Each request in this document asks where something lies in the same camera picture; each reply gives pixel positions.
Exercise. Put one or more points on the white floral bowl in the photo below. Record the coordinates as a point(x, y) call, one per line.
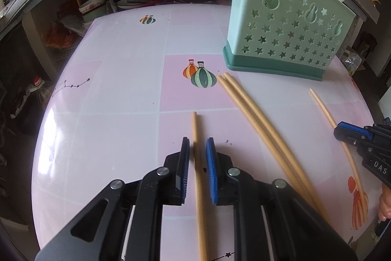
point(91, 4)

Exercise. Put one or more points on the mint green utensil holder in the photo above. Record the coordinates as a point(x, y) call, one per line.
point(284, 28)

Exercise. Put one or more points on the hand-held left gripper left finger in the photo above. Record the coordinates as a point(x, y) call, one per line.
point(185, 175)

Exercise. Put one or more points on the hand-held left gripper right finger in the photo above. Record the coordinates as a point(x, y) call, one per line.
point(211, 175)

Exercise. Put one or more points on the orange plastic bag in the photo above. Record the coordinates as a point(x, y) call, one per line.
point(59, 37)

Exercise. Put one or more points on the yellow cooking oil bottle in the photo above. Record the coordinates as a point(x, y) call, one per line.
point(39, 89)

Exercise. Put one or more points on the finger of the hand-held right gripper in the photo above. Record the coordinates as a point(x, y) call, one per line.
point(356, 148)
point(354, 131)

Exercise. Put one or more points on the green bowl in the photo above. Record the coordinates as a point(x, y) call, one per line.
point(93, 15)

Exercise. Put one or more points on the wooden chopstick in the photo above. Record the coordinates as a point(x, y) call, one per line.
point(323, 110)
point(230, 80)
point(195, 132)
point(223, 82)

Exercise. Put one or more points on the person's right hand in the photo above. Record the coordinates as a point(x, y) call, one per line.
point(385, 206)

